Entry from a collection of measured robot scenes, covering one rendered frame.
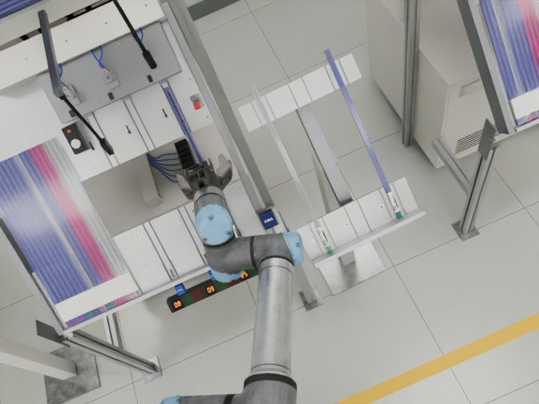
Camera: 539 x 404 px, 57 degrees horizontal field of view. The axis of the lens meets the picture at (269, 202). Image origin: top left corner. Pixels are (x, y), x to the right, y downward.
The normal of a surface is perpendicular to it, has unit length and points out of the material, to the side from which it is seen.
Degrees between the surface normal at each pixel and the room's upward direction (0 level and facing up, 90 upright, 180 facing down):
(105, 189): 0
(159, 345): 0
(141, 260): 45
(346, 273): 0
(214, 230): 59
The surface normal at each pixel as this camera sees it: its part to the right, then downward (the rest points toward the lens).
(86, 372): -0.22, -0.47
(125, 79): 0.10, 0.22
